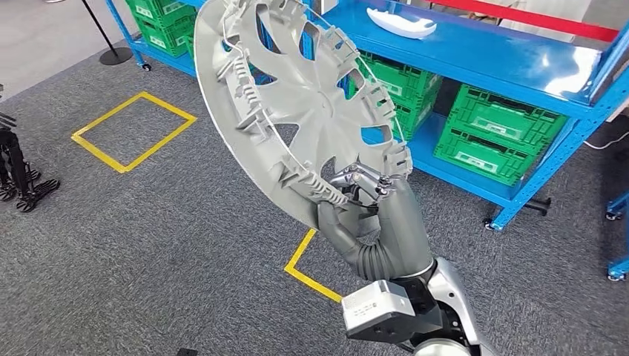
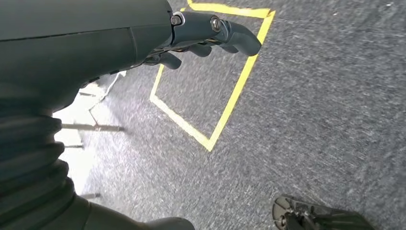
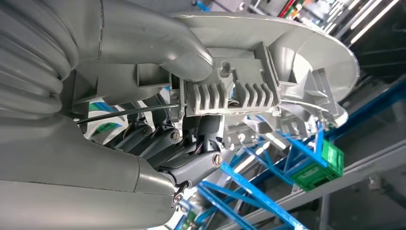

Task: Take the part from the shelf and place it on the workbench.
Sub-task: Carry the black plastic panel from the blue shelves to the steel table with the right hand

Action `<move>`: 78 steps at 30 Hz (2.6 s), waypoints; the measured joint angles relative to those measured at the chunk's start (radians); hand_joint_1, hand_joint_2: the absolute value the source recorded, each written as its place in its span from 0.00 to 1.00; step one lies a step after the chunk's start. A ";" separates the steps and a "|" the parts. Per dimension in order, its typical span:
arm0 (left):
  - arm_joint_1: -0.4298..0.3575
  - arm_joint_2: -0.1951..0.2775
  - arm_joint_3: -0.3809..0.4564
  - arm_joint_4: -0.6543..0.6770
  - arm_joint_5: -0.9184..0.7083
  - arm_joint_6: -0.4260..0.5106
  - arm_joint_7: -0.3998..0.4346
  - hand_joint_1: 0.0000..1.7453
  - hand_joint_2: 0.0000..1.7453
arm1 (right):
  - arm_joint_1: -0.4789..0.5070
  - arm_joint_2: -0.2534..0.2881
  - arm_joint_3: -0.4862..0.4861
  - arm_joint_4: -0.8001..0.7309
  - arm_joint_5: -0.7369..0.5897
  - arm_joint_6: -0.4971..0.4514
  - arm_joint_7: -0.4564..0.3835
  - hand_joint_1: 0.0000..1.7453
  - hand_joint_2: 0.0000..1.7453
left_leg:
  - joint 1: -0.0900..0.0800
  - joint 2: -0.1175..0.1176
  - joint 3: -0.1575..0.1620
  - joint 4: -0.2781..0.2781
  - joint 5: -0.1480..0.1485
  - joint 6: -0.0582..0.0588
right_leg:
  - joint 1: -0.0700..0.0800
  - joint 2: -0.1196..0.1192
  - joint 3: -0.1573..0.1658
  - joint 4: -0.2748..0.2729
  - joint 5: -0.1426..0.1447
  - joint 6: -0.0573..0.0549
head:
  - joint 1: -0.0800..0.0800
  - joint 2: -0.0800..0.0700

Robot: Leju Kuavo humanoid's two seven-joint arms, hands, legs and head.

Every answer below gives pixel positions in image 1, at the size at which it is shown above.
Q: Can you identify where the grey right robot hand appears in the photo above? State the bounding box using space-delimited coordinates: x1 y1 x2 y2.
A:
317 164 436 283

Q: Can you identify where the grey wheel hubcap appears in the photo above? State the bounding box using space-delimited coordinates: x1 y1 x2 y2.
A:
194 0 414 231

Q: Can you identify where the blue metal shelf rack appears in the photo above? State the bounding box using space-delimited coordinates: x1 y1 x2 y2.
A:
104 0 197 78
294 0 629 232
605 191 629 282

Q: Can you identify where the white plastic car part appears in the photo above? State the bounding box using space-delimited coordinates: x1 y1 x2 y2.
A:
366 7 438 40

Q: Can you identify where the yellow floor tape square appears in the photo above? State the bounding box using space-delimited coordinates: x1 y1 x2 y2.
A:
283 228 343 303
70 91 197 174

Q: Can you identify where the green plastic crate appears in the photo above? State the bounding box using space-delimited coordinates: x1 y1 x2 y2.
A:
125 0 195 23
135 14 197 57
444 83 570 148
390 100 436 141
433 125 539 187
353 51 444 114

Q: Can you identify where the short black bar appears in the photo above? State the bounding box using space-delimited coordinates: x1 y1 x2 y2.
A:
522 196 553 217

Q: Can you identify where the red barrier belt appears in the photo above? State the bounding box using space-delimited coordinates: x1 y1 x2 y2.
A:
427 0 620 44

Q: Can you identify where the black stanchion with round base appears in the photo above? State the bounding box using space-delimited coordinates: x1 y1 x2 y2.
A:
81 0 134 66

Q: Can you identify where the black stand with ribbed feet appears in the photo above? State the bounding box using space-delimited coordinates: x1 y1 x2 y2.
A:
0 83 61 213

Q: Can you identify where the white floor cable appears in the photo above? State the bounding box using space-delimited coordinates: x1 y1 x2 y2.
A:
583 130 629 151

